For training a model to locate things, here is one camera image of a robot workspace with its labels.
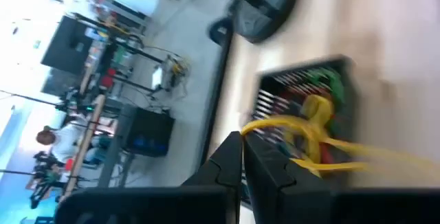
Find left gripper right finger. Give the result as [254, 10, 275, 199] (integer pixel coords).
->
[243, 132, 333, 224]

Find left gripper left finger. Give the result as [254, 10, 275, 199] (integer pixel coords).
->
[181, 131, 244, 224]

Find yellow rubber band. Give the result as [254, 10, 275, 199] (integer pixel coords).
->
[240, 95, 440, 179]

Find green rubber band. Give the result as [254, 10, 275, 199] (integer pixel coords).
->
[302, 67, 346, 108]

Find black slotted plastic bin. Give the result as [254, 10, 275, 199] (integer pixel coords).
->
[249, 54, 357, 190]

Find black computer case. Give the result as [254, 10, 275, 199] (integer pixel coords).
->
[125, 107, 175, 158]

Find wooden table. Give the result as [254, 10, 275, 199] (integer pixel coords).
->
[65, 65, 106, 197]

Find black desk lamp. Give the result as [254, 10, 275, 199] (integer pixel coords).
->
[218, 0, 299, 45]

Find person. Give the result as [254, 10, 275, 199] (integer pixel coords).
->
[36, 113, 104, 165]

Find black screen panel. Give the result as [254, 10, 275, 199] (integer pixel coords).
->
[41, 14, 100, 76]

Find black aluminium table frame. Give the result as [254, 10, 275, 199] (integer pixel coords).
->
[199, 16, 237, 165]

